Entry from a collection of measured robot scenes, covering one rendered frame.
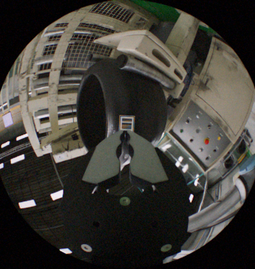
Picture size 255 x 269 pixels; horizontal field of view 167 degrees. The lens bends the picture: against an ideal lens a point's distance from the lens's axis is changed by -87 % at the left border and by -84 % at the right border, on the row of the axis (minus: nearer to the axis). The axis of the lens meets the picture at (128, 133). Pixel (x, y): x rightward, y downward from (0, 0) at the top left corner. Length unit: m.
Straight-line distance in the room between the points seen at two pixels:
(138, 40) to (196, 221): 0.54
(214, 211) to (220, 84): 0.75
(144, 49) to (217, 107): 0.65
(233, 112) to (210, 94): 0.24
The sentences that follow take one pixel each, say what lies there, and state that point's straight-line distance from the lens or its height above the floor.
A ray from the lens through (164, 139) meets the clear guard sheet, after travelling 0.93.
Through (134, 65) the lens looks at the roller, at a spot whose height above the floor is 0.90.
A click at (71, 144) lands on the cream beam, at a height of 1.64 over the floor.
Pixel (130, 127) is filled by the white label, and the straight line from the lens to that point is 0.26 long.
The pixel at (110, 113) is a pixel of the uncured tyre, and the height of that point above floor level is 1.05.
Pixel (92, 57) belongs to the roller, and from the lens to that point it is 0.51.
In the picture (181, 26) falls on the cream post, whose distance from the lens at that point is 0.82.
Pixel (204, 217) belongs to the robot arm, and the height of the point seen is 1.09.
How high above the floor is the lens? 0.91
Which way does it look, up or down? 37 degrees up
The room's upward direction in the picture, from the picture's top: 154 degrees counter-clockwise
